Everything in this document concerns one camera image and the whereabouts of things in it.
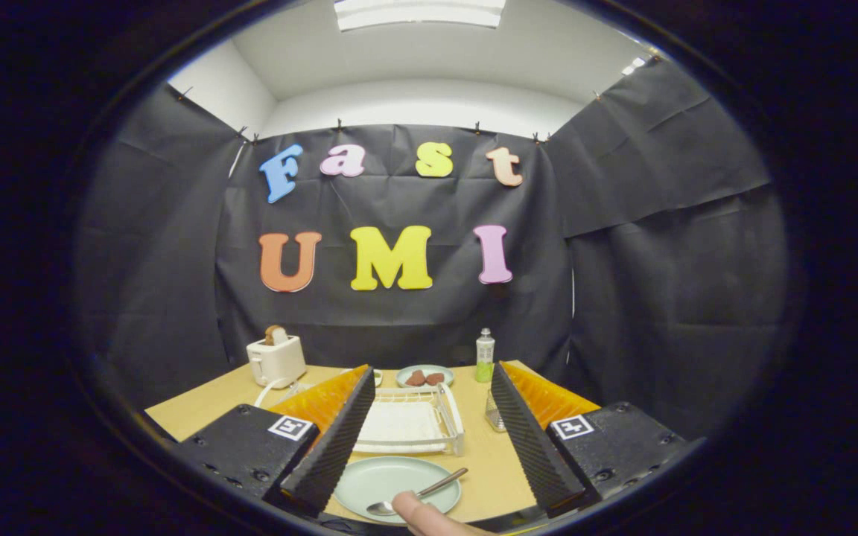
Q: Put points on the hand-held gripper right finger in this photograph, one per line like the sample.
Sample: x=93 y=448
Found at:
x=533 y=447

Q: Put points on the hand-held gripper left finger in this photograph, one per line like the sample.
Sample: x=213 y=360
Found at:
x=336 y=447

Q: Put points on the pale green plate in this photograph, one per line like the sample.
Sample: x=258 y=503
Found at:
x=384 y=480

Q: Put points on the white dish rack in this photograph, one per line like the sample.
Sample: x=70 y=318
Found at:
x=399 y=428

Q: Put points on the metal spoon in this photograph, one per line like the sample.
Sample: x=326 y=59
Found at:
x=436 y=486

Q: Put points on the green plate with sausages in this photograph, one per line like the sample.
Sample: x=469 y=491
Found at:
x=440 y=369

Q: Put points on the green tea bottle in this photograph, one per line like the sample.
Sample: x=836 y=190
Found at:
x=485 y=357

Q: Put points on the white toaster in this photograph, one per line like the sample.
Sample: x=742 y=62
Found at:
x=278 y=362

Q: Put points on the brown sausage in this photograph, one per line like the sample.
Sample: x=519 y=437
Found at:
x=415 y=378
x=436 y=379

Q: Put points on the toasted bread slice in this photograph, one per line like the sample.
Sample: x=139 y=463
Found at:
x=275 y=334

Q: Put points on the black backdrop cloth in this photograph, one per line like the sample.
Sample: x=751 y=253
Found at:
x=399 y=320

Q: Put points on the ceiling light panel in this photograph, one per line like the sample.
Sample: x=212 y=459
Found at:
x=420 y=11

